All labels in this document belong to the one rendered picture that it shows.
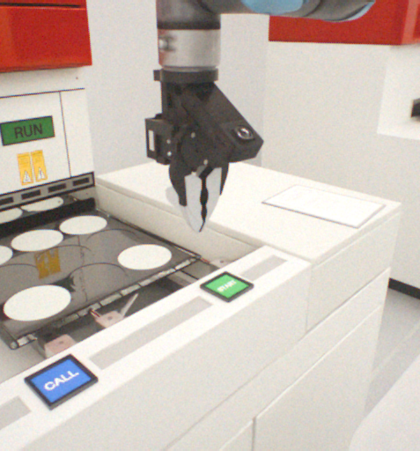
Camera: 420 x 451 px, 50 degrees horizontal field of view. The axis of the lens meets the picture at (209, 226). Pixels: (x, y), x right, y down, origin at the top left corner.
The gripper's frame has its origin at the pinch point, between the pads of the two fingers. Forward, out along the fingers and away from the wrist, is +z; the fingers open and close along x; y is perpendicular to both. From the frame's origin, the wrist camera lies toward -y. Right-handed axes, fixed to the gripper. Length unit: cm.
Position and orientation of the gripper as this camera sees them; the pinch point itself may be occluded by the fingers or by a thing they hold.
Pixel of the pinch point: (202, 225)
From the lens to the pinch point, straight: 61.4
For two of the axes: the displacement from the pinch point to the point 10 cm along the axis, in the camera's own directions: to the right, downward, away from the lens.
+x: -7.5, 2.7, -6.1
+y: -6.6, -3.1, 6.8
